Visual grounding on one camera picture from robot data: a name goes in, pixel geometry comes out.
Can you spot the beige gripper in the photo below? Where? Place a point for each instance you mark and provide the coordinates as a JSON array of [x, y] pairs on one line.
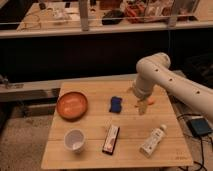
[[142, 110]]

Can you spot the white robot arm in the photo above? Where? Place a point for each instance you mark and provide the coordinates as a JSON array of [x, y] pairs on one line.
[[154, 69]]

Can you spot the orange carrot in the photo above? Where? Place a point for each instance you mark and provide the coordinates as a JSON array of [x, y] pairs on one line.
[[151, 101]]

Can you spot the blue sponge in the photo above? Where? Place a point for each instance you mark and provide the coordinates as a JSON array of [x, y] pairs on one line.
[[115, 104]]

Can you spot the white tube bottle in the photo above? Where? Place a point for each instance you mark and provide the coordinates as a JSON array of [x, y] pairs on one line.
[[151, 143]]

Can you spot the black candy bar box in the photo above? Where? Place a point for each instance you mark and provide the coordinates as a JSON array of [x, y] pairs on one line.
[[110, 140]]

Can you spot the black power adapter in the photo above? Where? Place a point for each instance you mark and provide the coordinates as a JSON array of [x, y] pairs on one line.
[[199, 127]]

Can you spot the orange wooden bowl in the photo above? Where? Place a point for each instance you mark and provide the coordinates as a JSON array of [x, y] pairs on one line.
[[72, 105]]

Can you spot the white cup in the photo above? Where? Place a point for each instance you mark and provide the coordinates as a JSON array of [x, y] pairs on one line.
[[74, 141]]

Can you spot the orange object on shelf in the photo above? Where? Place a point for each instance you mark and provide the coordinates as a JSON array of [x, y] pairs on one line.
[[134, 13]]

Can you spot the black bag on shelf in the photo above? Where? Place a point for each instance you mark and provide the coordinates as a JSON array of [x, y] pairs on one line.
[[112, 17]]

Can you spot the grey metal post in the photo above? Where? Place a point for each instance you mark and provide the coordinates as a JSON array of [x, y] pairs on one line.
[[83, 10]]

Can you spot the grey metal rail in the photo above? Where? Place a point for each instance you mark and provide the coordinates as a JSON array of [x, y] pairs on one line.
[[49, 88]]

